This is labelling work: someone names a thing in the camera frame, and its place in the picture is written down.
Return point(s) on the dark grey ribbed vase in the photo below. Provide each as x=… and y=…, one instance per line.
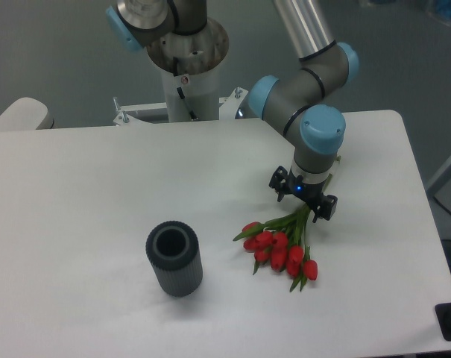
x=173, y=251

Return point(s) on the red tulip bouquet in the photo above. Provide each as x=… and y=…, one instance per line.
x=281, y=244

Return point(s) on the white pedestal base frame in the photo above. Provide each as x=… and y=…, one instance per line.
x=231, y=107

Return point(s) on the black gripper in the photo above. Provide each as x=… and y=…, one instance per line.
x=323, y=206

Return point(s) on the beige chair armrest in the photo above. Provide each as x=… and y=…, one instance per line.
x=26, y=114

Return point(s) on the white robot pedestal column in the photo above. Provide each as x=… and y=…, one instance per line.
x=189, y=68

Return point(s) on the white furniture leg right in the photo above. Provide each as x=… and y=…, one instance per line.
x=440, y=178

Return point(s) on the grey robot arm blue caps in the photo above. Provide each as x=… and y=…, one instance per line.
x=293, y=108

